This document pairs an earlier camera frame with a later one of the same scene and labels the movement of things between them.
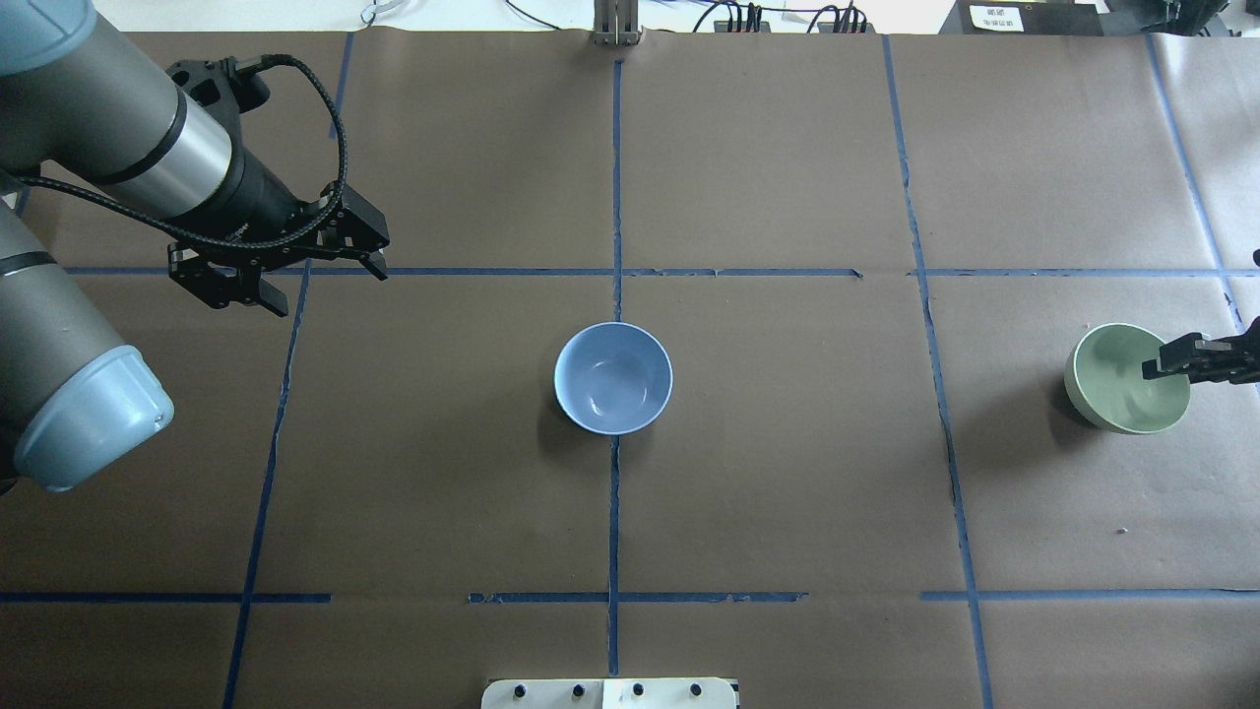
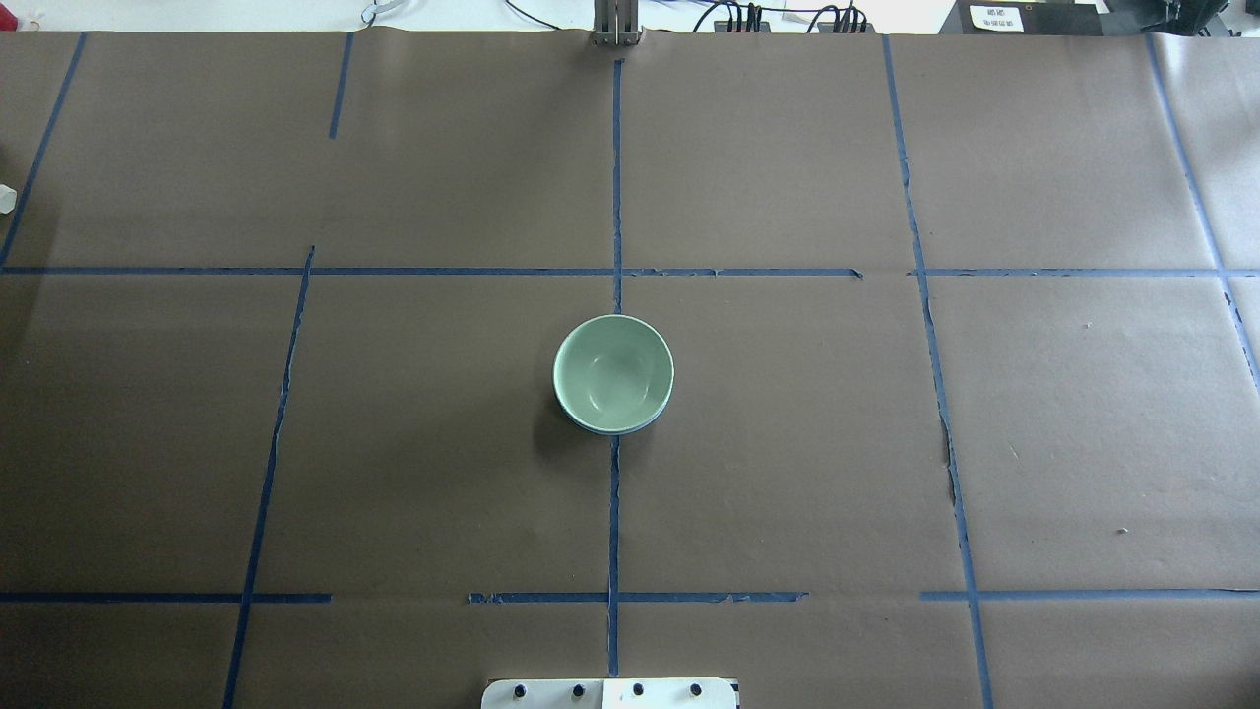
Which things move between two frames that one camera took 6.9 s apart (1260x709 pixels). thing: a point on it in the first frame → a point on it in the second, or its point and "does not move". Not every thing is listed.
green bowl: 1104,378 → 613,372
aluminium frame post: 616,24 does not move
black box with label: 1023,18 does not move
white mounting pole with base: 610,693 does not move
